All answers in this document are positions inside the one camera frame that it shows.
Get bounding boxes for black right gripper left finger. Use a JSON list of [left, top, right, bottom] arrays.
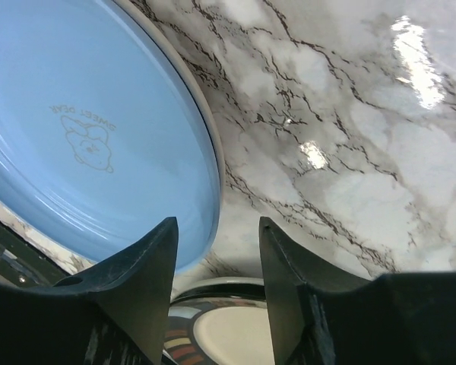
[[0, 217, 179, 364]]

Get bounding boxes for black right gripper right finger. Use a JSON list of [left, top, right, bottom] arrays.
[[259, 217, 456, 364]]

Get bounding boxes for blue plate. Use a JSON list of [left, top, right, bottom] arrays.
[[0, 1, 224, 272]]

